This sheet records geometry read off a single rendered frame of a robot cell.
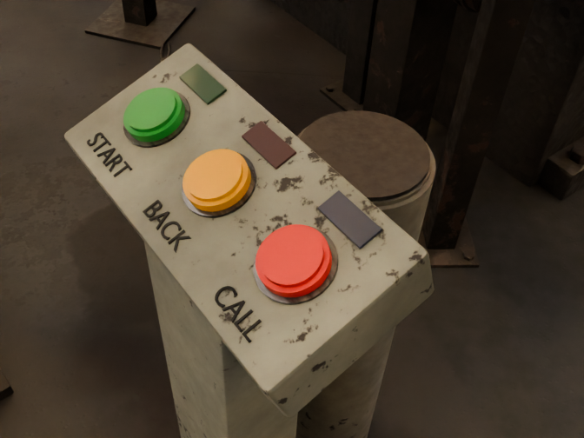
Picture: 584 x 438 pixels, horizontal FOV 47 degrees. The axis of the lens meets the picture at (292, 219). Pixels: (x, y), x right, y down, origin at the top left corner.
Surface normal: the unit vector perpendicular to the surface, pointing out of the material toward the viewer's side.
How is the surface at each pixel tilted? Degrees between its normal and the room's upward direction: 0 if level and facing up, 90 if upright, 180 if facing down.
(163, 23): 0
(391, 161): 0
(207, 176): 20
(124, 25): 0
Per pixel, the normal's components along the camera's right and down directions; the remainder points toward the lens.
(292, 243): -0.24, -0.51
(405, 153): 0.04, -0.69
